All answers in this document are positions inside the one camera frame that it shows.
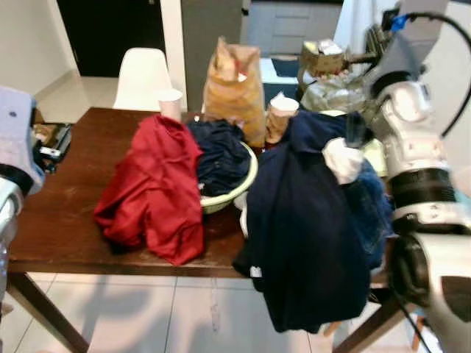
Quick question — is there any white paper cup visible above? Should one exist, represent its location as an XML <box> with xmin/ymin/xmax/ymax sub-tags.
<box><xmin>156</xmin><ymin>88</ymin><xmax>184</xmax><ymax>122</ymax></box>

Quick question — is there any grey kitchen cabinet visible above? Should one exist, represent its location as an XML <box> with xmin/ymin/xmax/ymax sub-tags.
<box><xmin>247</xmin><ymin>0</ymin><xmax>347</xmax><ymax>56</ymax></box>

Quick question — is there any olive green bag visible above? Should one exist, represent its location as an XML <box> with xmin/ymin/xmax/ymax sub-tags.
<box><xmin>298</xmin><ymin>39</ymin><xmax>371</xmax><ymax>113</ymax></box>

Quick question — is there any dark wooden table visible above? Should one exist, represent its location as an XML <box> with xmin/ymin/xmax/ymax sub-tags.
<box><xmin>0</xmin><ymin>107</ymin><xmax>413</xmax><ymax>353</ymax></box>

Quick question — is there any black case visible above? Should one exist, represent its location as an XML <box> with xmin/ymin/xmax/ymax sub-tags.
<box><xmin>33</xmin><ymin>121</ymin><xmax>74</xmax><ymax>175</ymax></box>

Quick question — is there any pale green basket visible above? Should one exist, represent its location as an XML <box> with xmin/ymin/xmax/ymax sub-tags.
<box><xmin>199</xmin><ymin>140</ymin><xmax>261</xmax><ymax>215</ymax></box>

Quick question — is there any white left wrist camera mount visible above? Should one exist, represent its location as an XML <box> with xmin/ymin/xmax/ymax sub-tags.
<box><xmin>0</xmin><ymin>85</ymin><xmax>35</xmax><ymax>171</ymax></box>

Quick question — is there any dark navy shirt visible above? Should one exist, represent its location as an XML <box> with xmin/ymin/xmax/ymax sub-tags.
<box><xmin>233</xmin><ymin>110</ymin><xmax>396</xmax><ymax>334</ymax></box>

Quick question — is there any red shirt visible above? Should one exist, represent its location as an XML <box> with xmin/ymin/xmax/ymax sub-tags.
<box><xmin>94</xmin><ymin>114</ymin><xmax>207</xmax><ymax>266</ymax></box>

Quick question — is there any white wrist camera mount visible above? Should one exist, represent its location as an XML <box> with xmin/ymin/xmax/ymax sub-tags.
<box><xmin>0</xmin><ymin>85</ymin><xmax>35</xmax><ymax>171</ymax></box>
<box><xmin>364</xmin><ymin>0</ymin><xmax>451</xmax><ymax>83</ymax></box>

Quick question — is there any brown paper bag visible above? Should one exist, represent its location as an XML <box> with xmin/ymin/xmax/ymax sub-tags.
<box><xmin>202</xmin><ymin>37</ymin><xmax>267</xmax><ymax>148</ymax></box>

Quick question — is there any white plastic chair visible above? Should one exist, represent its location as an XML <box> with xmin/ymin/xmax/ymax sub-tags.
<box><xmin>113</xmin><ymin>48</ymin><xmax>174</xmax><ymax>113</ymax></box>

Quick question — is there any white fabric piece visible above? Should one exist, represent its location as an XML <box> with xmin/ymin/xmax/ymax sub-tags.
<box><xmin>322</xmin><ymin>138</ymin><xmax>366</xmax><ymax>185</ymax></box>

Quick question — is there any brown cup with white lid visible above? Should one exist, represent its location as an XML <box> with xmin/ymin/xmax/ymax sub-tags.
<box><xmin>265</xmin><ymin>96</ymin><xmax>301</xmax><ymax>146</ymax></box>

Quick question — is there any dark blue crumpled garment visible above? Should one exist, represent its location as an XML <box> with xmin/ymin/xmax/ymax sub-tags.
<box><xmin>186</xmin><ymin>119</ymin><xmax>253</xmax><ymax>198</ymax></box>

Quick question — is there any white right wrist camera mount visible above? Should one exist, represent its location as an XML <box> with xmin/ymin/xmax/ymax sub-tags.
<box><xmin>364</xmin><ymin>0</ymin><xmax>451</xmax><ymax>83</ymax></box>

